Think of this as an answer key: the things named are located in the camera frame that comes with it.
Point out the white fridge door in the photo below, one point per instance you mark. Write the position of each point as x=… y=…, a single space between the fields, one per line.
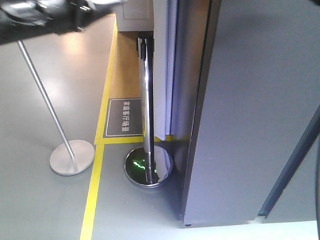
x=258 y=110

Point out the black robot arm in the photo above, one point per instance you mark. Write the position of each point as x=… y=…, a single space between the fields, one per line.
x=25 y=19

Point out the dark floor label sign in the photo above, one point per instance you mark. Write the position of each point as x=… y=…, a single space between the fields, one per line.
x=124 y=118

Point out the chrome barrier post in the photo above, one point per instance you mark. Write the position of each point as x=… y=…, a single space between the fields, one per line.
x=150 y=165

